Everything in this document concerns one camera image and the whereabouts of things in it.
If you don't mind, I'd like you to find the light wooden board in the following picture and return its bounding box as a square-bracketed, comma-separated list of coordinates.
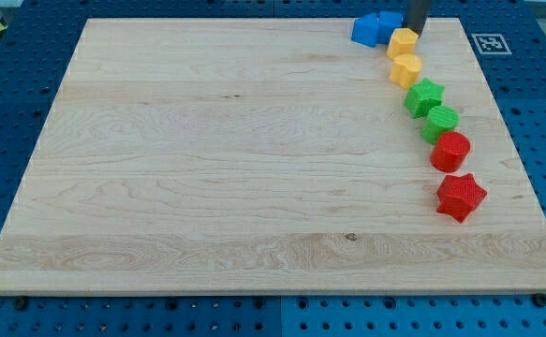
[0, 18, 546, 297]

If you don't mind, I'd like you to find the blue pentagon block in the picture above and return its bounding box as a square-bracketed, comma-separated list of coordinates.
[351, 13, 379, 48]

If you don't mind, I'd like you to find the green star block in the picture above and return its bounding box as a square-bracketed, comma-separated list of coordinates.
[404, 78, 445, 119]

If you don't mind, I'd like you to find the yellow heart block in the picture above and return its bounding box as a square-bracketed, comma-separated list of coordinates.
[389, 53, 422, 89]

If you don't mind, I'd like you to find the green cylinder block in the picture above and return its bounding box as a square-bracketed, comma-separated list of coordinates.
[421, 106, 460, 144]

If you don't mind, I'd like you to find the red cylinder block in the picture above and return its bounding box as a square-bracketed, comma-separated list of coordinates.
[430, 131, 471, 173]

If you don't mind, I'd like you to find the yellow hexagon block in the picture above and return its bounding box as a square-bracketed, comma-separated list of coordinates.
[387, 28, 419, 60]

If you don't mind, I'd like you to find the blue cube block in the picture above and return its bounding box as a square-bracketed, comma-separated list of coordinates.
[377, 11, 403, 45]

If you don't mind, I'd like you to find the red star block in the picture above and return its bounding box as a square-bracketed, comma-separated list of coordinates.
[436, 173, 487, 223]

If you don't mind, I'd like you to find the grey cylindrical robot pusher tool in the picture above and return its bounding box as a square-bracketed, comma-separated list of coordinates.
[403, 0, 433, 36]

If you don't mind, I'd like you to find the white fiducial marker tag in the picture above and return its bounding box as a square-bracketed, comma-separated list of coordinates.
[472, 33, 511, 55]

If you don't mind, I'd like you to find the black bolt front left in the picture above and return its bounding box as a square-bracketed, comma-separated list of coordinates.
[12, 297, 29, 311]

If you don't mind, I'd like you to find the black bolt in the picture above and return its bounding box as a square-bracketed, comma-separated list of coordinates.
[12, 297, 29, 311]
[531, 293, 546, 308]

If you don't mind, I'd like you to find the black bolt front right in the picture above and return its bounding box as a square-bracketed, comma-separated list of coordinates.
[531, 293, 546, 308]

